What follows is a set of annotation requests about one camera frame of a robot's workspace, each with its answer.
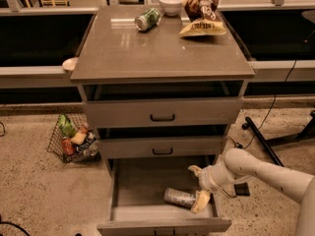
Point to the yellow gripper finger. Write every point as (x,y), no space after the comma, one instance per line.
(195,169)
(201,201)

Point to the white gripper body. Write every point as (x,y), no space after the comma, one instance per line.
(207,179)

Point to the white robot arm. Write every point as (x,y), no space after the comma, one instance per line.
(237,164)

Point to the bottom grey drawer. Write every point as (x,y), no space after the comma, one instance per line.
(137,206)

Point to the grey drawer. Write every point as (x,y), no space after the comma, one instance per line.
(162,104)
(137,206)
(161,141)

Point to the grey drawer cabinet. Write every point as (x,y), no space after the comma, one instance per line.
(115,52)

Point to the middle grey drawer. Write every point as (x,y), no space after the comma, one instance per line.
(161,141)

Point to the top grey drawer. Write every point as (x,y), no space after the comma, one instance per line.
(162,104)

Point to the black power adapter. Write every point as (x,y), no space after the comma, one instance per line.
(241,189)

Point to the dark blue snack bag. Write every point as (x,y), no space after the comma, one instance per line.
(88,147)

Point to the yellow snack packet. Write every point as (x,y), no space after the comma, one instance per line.
(79,138)

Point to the green chip bag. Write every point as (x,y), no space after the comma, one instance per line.
(66,126)

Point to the green soda can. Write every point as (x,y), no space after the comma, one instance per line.
(147,20)

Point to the brown chip bag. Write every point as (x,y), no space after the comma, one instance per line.
(203,18)

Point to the small round white disc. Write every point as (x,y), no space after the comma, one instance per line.
(70,64)

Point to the white bowl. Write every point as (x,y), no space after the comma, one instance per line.
(170,7)

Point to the black wire basket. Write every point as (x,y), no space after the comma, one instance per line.
(81,125)

